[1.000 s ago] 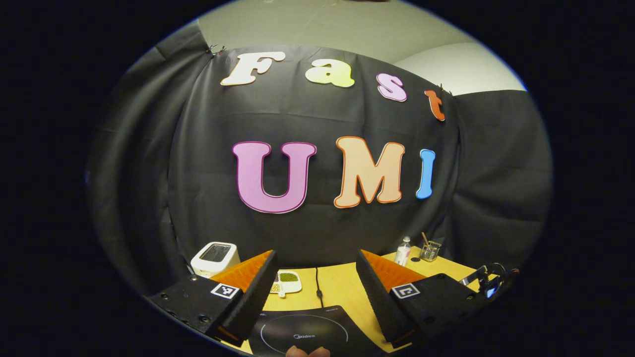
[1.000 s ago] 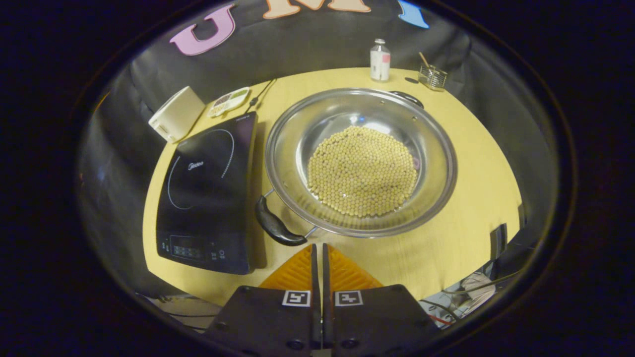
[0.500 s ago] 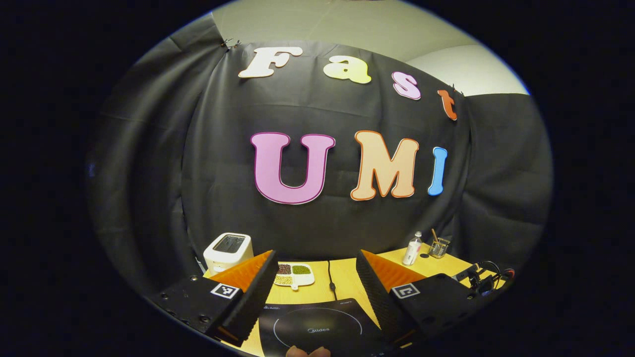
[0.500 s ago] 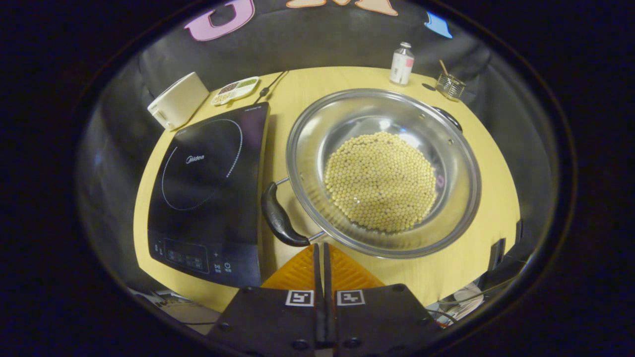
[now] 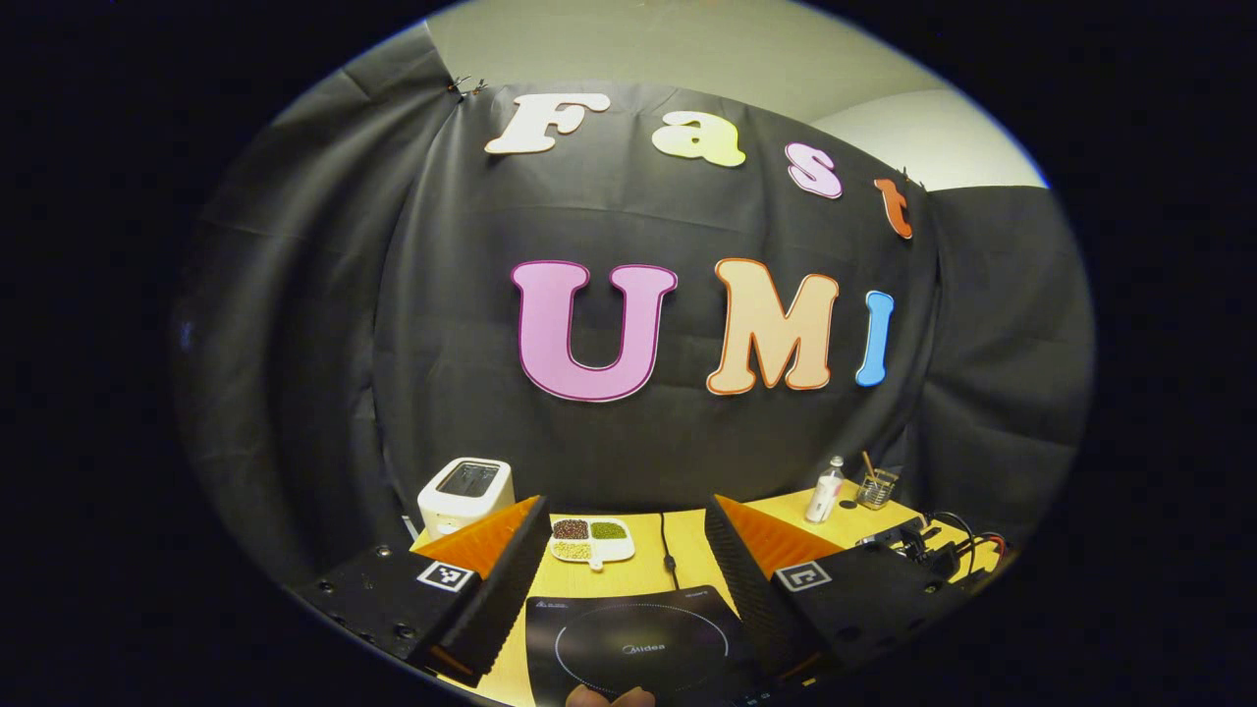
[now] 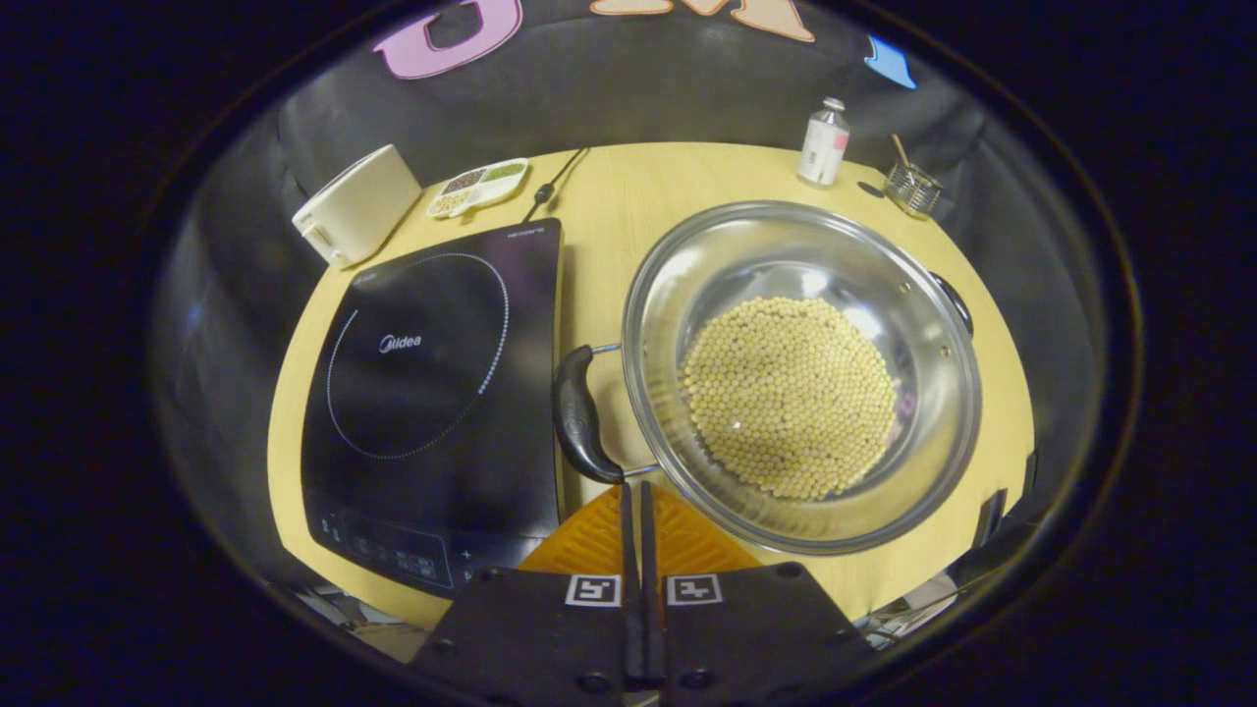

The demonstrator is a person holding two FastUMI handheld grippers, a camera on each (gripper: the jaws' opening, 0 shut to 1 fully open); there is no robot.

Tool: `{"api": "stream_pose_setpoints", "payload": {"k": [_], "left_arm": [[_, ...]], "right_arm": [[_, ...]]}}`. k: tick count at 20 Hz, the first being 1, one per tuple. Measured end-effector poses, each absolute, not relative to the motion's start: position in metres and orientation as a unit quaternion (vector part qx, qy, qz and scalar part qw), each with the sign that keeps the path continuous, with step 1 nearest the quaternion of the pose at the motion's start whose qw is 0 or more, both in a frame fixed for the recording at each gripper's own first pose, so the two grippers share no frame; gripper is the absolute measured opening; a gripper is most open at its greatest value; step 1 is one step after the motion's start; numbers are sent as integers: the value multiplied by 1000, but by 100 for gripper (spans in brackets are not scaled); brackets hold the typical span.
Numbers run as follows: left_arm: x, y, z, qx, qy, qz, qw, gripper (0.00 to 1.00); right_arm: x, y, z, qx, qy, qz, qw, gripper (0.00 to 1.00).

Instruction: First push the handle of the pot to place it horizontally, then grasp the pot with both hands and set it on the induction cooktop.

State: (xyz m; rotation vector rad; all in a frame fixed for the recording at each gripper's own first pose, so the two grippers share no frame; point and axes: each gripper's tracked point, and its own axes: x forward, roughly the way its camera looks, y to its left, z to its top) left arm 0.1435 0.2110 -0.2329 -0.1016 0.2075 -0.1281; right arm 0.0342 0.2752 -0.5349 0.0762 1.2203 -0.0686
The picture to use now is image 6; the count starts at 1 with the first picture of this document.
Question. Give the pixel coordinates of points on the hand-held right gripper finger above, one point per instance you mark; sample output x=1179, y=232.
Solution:
x=650, y=550
x=628, y=550

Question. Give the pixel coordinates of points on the black induction cooktop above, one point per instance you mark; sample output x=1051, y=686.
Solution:
x=422, y=452

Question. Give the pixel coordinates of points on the stainless steel pot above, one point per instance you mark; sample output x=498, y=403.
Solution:
x=687, y=265

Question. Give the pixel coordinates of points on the pile of soybeans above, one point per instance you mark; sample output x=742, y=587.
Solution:
x=791, y=398

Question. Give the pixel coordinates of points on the white divided dish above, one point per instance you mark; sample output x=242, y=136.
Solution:
x=491, y=187

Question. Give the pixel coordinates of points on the small pale beans heap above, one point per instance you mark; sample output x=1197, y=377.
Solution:
x=451, y=202

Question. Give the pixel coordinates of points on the green beans heap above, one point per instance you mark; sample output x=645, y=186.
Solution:
x=504, y=171

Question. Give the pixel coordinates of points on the dark red beans heap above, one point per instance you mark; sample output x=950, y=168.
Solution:
x=463, y=182

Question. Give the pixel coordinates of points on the small black round lid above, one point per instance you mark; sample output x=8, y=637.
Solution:
x=869, y=189

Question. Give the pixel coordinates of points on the white toaster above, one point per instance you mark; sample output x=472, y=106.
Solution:
x=358, y=206

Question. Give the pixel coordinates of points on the small white bottle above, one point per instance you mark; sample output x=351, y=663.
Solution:
x=823, y=147

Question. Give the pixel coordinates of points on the small glass jar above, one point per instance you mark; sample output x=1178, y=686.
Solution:
x=913, y=191

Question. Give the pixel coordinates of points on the thin wooden stick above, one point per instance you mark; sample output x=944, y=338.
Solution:
x=901, y=150

